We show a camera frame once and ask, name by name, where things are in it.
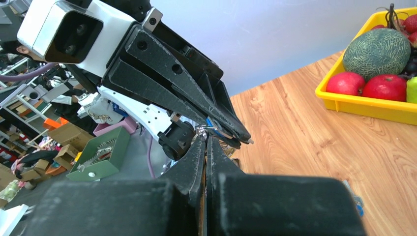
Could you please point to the key with blue tag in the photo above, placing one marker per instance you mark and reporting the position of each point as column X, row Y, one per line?
column 212, row 125

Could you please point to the metal key plate blue handle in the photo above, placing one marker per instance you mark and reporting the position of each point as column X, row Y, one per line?
column 227, row 149

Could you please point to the light green apple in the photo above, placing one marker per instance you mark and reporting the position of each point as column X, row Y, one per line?
column 411, row 90

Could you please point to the cardboard box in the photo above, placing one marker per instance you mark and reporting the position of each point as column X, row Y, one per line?
column 69, row 134

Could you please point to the pink box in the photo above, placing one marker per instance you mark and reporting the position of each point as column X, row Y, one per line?
column 128, row 123

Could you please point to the metal shelf rack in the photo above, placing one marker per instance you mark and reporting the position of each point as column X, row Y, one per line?
column 22, row 108

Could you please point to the loose key blue tag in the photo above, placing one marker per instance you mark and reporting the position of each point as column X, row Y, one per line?
column 357, row 199

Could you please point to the green melon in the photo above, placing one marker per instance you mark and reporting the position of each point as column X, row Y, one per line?
column 377, row 52

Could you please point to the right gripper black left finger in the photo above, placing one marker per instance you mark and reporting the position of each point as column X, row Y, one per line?
column 171, row 205

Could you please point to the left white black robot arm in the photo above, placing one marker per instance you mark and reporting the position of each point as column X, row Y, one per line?
column 172, row 130

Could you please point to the dark purple grape bunch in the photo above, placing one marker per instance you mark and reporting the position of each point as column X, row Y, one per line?
column 410, row 69

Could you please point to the yellow plastic fruit basket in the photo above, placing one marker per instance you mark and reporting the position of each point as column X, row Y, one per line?
column 397, row 111

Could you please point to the green metal tray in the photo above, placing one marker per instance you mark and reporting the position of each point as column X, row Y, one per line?
column 102, row 156

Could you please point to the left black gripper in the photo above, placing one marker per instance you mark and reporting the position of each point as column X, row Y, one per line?
column 161, row 68

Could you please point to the orange box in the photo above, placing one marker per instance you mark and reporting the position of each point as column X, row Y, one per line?
column 51, row 124

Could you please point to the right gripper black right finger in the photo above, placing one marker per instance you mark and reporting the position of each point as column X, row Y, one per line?
column 241, row 204

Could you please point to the red pink apple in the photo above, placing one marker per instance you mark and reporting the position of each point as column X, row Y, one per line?
column 347, row 83

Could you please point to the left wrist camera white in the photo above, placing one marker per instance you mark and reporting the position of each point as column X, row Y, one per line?
column 62, row 32

